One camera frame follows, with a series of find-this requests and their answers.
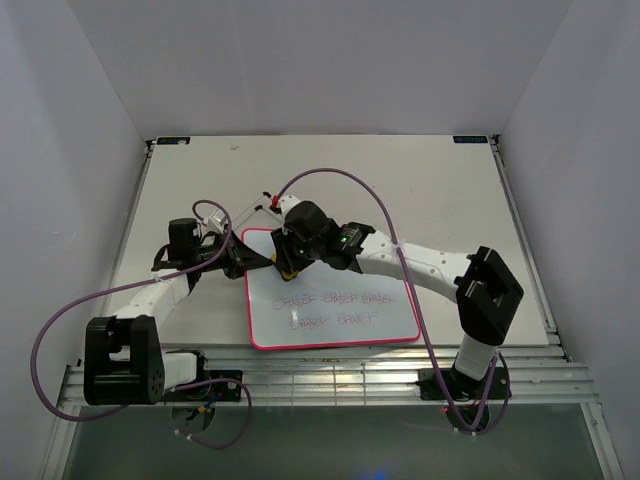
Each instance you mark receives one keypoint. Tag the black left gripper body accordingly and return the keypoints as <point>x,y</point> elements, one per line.
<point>226,261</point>

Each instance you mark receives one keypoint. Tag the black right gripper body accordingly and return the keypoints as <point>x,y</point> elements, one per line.
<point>295,254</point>

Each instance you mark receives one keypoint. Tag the yellow bone-shaped eraser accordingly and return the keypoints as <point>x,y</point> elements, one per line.
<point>286,265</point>

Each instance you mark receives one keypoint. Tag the pink framed whiteboard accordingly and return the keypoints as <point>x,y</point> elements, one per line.
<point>323,307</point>

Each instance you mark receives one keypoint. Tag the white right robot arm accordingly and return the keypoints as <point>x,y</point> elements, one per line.
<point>486,292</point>

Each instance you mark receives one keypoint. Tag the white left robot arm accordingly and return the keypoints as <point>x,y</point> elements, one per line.
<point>124,363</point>

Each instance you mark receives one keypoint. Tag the blue label sticker left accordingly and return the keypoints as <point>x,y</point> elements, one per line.
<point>173,141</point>

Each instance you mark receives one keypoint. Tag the blue label sticker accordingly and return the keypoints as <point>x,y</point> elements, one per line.
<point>173,141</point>
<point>470,139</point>

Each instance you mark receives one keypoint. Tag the blue label sticker right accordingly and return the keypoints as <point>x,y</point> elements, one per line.
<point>470,139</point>

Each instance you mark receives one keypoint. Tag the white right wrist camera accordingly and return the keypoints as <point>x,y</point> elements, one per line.
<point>282,205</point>

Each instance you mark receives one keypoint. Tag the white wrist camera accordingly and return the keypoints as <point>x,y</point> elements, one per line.
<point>216,222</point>
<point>282,205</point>

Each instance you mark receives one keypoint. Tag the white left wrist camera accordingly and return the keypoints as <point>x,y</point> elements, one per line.
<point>216,222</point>

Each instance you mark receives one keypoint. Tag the black wire whiteboard stand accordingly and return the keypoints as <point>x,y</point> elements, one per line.
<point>263,203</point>

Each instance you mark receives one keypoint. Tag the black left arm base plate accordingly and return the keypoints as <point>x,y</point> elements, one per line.
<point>221,391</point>

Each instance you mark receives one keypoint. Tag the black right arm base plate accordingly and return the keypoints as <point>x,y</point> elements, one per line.
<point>461,387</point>

